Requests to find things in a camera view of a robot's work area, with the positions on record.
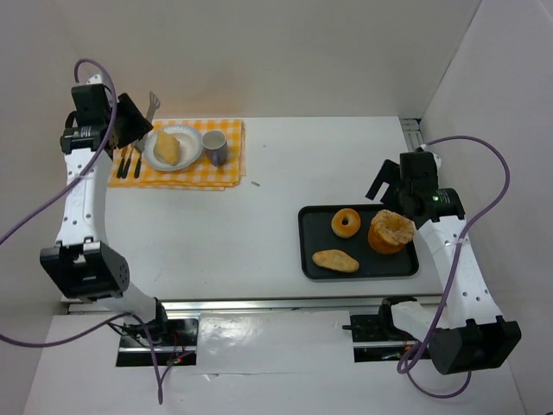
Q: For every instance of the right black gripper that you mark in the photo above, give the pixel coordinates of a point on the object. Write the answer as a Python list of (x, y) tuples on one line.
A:
[(390, 181)]

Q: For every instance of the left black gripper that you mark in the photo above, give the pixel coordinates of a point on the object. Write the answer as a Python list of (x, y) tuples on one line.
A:
[(130, 122)]

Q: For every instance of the metal tongs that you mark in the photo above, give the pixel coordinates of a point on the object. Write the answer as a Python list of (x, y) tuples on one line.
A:
[(154, 105)]

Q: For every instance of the triangular bread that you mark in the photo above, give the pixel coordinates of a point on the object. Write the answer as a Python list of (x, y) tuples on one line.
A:
[(167, 148)]

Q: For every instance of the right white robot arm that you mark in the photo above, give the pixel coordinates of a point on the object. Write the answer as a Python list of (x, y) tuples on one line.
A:
[(473, 335)]

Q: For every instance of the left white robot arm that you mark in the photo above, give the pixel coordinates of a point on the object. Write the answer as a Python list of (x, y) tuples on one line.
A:
[(81, 263)]

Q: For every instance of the oval bread roll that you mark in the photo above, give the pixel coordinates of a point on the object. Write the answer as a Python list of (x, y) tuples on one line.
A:
[(335, 260)]

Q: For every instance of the tall round brioche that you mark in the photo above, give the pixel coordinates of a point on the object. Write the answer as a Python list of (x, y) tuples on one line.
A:
[(390, 232)]

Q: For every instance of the yellow checkered cloth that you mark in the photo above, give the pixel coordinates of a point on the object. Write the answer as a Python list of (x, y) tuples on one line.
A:
[(201, 174)]

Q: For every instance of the white plate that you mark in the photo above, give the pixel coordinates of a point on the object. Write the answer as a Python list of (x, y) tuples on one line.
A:
[(191, 147)]

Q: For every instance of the purple mug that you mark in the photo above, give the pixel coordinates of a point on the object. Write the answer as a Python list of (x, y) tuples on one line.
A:
[(215, 147)]

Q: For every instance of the black-handled knife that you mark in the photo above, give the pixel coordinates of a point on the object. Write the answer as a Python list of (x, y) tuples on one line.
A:
[(122, 163)]

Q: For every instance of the black-handled fork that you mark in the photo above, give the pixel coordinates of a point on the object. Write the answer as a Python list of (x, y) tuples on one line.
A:
[(127, 163)]

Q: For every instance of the ring donut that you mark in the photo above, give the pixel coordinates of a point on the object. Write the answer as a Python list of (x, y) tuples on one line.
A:
[(346, 223)]

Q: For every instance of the aluminium rail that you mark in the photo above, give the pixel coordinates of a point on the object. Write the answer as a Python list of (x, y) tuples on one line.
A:
[(252, 305)]

